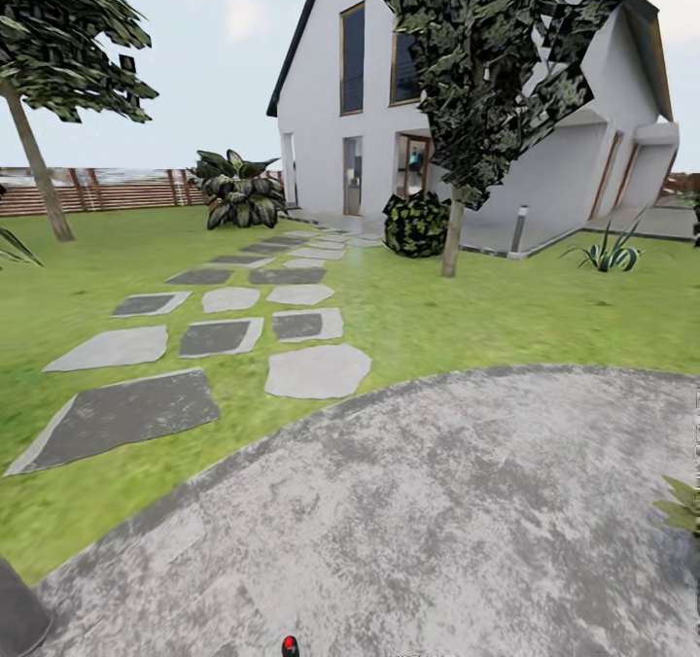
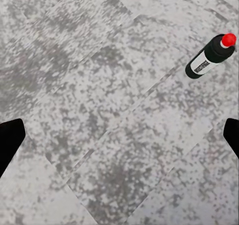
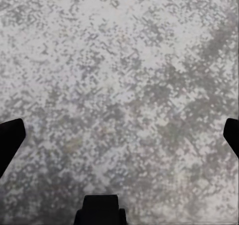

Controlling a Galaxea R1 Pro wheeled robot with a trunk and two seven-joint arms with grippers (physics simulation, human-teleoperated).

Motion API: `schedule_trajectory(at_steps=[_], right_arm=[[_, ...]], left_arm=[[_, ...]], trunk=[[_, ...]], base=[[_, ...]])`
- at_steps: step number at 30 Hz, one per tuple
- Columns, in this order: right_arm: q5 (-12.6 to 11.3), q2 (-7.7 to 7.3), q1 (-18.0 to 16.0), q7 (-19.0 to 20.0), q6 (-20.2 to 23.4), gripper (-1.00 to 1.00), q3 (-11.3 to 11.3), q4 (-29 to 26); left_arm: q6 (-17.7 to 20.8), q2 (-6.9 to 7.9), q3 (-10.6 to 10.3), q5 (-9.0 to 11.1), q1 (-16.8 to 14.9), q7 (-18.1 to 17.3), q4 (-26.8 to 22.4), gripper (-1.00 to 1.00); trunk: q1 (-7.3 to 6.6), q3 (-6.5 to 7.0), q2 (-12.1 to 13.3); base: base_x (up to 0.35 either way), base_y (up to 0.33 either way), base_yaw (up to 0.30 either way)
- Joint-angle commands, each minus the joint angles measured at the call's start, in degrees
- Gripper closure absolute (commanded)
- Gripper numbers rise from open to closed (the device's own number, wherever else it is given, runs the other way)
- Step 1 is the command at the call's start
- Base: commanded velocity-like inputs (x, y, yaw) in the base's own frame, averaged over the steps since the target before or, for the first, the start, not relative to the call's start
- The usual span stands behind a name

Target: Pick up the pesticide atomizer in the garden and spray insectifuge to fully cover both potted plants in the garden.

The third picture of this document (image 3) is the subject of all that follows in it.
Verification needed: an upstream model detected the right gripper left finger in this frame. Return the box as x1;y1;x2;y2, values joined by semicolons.
0;118;26;178

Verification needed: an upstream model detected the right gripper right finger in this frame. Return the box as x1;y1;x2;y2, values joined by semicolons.
223;118;239;158

